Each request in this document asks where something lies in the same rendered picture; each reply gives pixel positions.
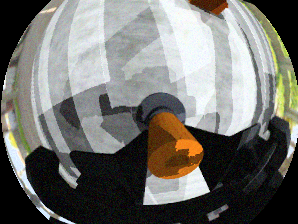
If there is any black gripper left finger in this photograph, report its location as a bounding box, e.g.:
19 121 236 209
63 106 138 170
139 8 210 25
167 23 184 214
69 129 148 205

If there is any orange knob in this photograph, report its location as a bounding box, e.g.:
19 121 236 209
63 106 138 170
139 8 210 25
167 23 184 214
146 113 204 180

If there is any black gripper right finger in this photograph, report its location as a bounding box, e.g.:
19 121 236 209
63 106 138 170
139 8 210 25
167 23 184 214
185 123 262 192

